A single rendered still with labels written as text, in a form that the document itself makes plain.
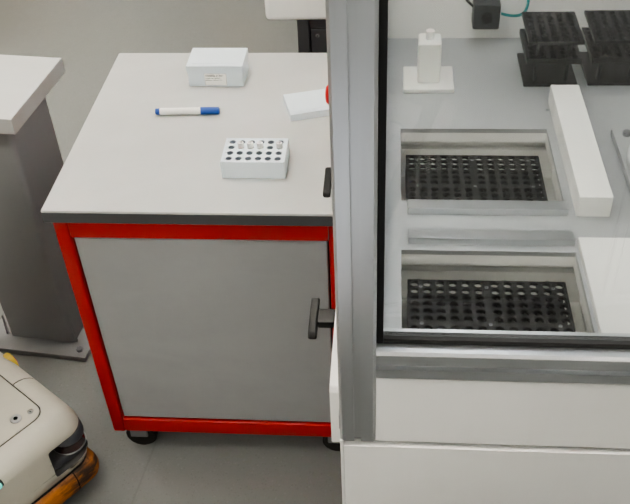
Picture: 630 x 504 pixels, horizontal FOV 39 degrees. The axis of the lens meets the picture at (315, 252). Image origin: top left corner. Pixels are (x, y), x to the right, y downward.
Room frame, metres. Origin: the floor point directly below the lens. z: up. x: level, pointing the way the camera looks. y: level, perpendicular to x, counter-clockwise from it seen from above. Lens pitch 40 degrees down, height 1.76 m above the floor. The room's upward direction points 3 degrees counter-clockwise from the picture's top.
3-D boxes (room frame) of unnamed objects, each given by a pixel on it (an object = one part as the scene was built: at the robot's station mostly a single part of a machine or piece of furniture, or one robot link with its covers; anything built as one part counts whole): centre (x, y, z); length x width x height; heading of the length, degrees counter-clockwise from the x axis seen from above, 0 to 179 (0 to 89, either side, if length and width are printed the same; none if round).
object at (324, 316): (0.86, -0.01, 0.91); 0.07 x 0.04 x 0.01; 174
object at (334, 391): (0.86, -0.03, 0.87); 0.29 x 0.02 x 0.11; 174
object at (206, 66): (1.80, 0.20, 0.79); 0.13 x 0.09 x 0.05; 84
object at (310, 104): (1.65, -0.02, 0.77); 0.13 x 0.09 x 0.02; 100
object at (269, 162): (1.44, 0.11, 0.78); 0.12 x 0.08 x 0.04; 84
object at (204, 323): (1.61, 0.19, 0.38); 0.62 x 0.58 x 0.76; 174
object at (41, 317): (1.83, 0.75, 0.38); 0.30 x 0.30 x 0.76; 78
